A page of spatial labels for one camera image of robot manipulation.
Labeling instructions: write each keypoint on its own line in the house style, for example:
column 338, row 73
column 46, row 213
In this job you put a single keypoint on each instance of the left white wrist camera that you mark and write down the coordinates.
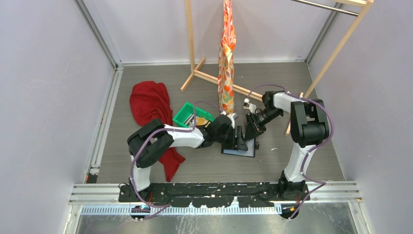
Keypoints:
column 232, row 117

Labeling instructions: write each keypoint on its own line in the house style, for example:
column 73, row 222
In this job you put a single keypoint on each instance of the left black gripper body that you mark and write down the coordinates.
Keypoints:
column 227, row 139

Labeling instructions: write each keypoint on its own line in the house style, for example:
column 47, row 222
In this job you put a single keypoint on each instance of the wooden clothes rack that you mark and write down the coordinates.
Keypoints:
column 355, row 8

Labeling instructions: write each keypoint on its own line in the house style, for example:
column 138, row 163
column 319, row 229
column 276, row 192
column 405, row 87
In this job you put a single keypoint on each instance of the black card holder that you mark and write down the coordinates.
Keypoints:
column 252, row 145

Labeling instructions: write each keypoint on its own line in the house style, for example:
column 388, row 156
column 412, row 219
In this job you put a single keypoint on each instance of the red cloth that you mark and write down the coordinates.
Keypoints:
column 150, row 100

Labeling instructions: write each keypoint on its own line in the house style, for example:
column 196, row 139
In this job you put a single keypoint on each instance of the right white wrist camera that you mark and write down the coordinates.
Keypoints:
column 249, row 106

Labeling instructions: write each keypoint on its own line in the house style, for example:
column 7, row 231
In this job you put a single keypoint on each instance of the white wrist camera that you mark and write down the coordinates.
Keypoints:
column 249, row 106
column 232, row 117

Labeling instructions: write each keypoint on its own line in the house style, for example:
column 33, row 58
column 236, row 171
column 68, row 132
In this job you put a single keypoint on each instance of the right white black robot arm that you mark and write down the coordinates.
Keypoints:
column 309, row 128

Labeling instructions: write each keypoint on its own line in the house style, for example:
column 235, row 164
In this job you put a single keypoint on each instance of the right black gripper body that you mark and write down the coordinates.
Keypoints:
column 259, row 120

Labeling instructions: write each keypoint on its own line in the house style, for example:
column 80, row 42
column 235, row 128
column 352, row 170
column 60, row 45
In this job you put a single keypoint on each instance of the orange floral tote bag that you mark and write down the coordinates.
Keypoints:
column 226, row 63

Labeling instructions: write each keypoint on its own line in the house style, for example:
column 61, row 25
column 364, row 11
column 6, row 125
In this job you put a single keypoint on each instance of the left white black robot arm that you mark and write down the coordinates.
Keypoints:
column 150, row 142

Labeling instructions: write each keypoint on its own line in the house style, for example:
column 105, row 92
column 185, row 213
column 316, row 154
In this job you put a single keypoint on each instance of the green plastic bin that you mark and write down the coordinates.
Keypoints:
column 185, row 116

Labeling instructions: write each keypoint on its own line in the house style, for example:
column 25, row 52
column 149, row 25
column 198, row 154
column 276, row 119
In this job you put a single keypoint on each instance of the perforated metal rail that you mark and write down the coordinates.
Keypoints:
column 191, row 210

